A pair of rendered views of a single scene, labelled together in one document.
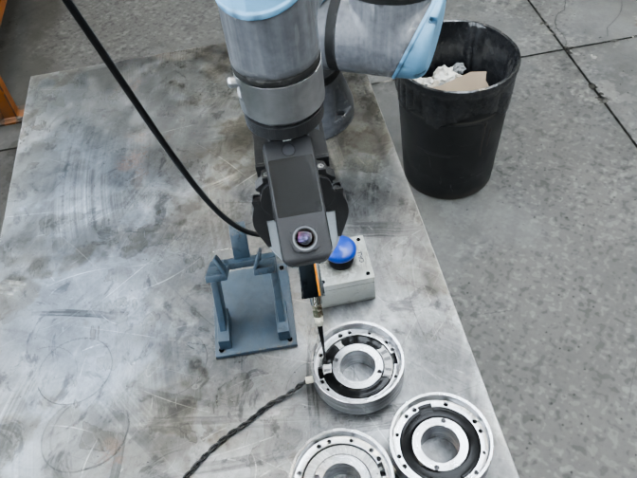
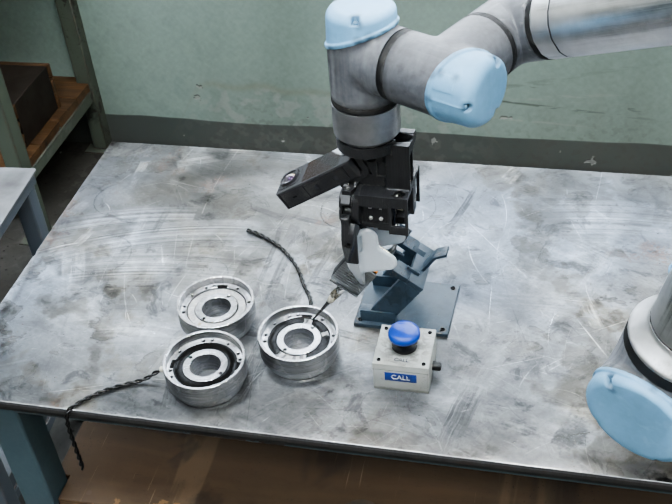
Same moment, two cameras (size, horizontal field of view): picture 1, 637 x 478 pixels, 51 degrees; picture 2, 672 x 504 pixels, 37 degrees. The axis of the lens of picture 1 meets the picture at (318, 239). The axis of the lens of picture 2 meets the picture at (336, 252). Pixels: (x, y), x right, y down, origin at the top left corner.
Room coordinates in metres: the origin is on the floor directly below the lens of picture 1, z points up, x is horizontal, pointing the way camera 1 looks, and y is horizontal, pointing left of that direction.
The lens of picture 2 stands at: (0.75, -0.89, 1.74)
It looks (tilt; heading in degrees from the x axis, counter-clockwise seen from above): 39 degrees down; 110
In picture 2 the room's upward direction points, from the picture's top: 5 degrees counter-clockwise
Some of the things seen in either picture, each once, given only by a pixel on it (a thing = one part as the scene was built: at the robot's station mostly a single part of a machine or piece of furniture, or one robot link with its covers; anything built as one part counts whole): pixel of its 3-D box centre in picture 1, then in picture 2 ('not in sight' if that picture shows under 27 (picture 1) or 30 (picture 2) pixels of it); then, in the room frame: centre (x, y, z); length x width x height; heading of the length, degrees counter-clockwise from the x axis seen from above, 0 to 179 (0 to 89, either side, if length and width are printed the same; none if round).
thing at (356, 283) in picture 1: (341, 266); (409, 358); (0.53, -0.02, 0.82); 0.08 x 0.07 x 0.05; 4
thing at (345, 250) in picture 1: (340, 258); (404, 343); (0.52, -0.02, 0.85); 0.04 x 0.04 x 0.05
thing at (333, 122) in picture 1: (305, 87); not in sight; (0.88, -0.01, 0.85); 0.15 x 0.15 x 0.10
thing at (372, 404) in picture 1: (357, 369); (299, 343); (0.38, -0.02, 0.82); 0.10 x 0.10 x 0.04
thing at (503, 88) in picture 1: (451, 116); not in sight; (1.51, -0.43, 0.21); 0.34 x 0.34 x 0.43
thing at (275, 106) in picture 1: (276, 83); (367, 115); (0.48, 0.02, 1.15); 0.08 x 0.08 x 0.05
